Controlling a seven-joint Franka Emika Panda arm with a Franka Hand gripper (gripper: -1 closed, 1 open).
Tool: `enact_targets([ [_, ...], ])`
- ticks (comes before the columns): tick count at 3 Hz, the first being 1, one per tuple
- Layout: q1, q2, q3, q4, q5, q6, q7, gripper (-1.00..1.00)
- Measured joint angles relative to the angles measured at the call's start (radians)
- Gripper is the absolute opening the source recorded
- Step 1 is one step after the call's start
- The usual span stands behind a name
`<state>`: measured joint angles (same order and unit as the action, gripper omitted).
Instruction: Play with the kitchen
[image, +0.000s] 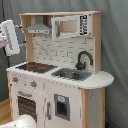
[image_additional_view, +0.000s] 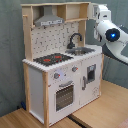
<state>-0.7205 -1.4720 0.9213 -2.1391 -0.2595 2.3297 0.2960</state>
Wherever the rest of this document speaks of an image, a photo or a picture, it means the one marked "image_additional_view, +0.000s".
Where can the white fridge door with dispenser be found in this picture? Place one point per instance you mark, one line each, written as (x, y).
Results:
(90, 79)

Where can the right red stove knob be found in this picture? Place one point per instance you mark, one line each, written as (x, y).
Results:
(74, 69)

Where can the white microwave door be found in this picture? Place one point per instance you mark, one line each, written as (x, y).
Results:
(96, 9)

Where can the oven door with window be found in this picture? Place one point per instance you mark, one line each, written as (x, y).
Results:
(64, 97)

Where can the grey range hood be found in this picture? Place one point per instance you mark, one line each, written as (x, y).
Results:
(48, 18)

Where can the metal sink basin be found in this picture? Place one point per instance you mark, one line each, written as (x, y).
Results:
(79, 51)

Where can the wooden toy kitchen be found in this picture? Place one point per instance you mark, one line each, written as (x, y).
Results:
(40, 84)

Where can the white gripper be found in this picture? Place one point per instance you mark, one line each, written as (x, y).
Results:
(105, 15)

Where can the black stove top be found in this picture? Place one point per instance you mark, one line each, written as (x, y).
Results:
(52, 59)

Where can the black toy faucet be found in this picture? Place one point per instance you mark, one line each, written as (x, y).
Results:
(73, 40)

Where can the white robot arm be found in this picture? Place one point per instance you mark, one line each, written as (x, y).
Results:
(116, 37)

